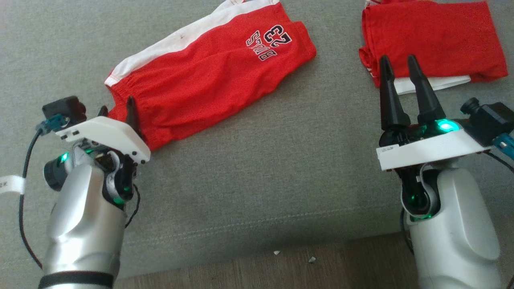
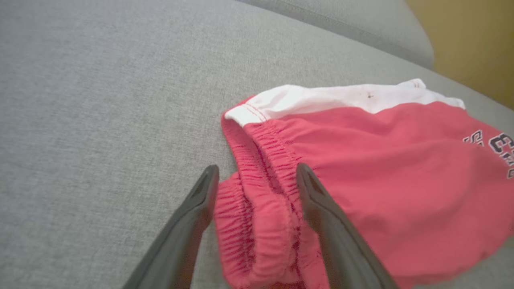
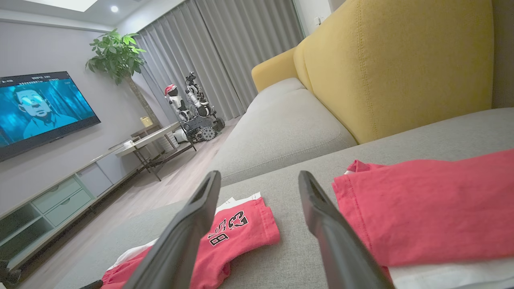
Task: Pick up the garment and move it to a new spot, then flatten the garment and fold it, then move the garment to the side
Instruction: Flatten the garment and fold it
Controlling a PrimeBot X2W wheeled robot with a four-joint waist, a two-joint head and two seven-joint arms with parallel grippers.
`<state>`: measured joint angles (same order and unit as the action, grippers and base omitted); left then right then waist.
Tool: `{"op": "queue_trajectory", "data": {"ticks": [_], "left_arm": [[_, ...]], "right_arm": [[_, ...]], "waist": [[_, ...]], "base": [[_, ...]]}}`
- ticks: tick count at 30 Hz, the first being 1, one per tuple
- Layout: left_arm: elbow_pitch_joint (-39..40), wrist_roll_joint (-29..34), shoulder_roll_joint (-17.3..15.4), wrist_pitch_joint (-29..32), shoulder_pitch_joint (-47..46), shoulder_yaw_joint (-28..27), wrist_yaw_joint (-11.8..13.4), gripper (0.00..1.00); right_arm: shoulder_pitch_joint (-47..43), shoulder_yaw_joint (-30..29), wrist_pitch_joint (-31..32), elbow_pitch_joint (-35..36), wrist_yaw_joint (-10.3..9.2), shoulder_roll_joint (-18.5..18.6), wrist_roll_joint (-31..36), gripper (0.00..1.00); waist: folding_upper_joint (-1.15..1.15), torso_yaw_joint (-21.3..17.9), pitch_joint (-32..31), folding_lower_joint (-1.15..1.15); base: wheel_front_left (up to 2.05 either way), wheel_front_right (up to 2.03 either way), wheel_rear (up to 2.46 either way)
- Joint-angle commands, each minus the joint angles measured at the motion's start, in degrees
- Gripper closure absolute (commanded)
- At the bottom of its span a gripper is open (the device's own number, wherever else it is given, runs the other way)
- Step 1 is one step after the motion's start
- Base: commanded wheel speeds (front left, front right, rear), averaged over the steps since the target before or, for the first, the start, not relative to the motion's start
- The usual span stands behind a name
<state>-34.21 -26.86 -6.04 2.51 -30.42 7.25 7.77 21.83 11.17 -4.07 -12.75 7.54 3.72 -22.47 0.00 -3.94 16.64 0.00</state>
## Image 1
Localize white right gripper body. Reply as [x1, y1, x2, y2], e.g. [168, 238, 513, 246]
[376, 118, 491, 172]

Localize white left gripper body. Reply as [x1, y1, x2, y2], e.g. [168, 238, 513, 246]
[54, 116, 151, 164]

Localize red basketball shorts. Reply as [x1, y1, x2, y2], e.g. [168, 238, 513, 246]
[104, 0, 317, 151]

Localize red shorts with white stripe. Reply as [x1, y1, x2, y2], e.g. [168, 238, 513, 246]
[359, 0, 509, 96]

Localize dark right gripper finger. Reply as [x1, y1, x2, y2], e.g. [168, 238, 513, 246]
[407, 55, 447, 125]
[379, 55, 411, 131]

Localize grey fabric sofa seat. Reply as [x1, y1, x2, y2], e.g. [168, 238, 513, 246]
[0, 0, 514, 279]

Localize teal camera cable plug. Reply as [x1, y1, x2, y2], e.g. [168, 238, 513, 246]
[493, 134, 514, 161]
[35, 114, 68, 136]

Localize thin black cable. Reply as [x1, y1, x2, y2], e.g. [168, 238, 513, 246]
[482, 151, 514, 174]
[18, 130, 45, 269]

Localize white cable label tag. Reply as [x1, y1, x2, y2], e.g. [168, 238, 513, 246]
[0, 175, 26, 194]

